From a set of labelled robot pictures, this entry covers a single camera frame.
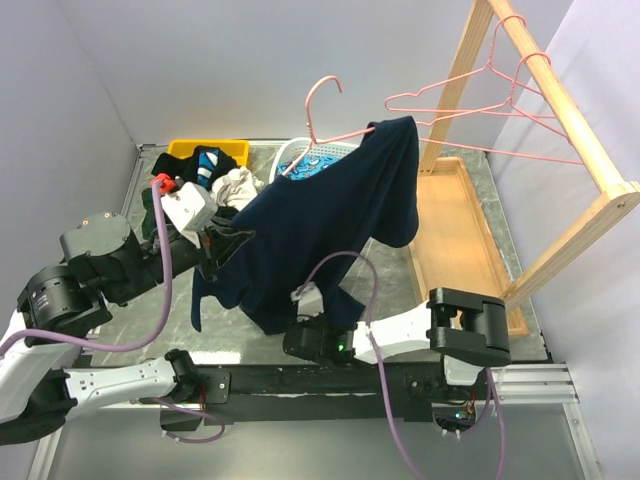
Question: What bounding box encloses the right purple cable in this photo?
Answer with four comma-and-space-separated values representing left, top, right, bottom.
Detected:
297, 249, 507, 480

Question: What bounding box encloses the blue shark print cloth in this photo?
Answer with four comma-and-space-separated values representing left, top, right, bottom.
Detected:
270, 154, 341, 183

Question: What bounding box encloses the wooden clothes rack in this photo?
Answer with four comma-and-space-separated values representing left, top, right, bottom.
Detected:
419, 1, 639, 310

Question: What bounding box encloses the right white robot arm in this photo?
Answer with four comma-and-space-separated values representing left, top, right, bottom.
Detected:
283, 284, 511, 399

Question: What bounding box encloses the dark green garment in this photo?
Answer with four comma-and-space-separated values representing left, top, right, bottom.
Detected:
141, 188, 158, 243

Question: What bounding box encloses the white crumpled garment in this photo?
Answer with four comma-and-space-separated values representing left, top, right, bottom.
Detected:
210, 166, 265, 211

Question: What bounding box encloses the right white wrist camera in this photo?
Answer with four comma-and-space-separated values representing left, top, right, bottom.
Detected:
290, 281, 324, 321

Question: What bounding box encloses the black garment with blue print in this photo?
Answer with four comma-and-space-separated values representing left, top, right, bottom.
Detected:
151, 145, 238, 191

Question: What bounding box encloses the yellow plastic bin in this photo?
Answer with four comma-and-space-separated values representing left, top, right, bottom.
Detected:
168, 139, 251, 169

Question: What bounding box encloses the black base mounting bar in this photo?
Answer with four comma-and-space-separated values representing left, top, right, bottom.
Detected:
138, 359, 496, 431

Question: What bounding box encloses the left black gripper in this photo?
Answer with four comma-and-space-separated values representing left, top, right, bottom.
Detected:
107, 213, 256, 304

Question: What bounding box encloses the pink wire hanger front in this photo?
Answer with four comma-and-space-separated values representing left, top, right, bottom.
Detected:
281, 74, 374, 177

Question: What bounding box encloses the navy blue t shirt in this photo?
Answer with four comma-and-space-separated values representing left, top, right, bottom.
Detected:
191, 116, 419, 335

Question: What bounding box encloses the white plastic basket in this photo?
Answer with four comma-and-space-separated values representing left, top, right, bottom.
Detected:
268, 137, 357, 184

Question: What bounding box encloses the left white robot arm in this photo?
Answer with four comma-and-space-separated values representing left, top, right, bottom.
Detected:
1, 212, 255, 445

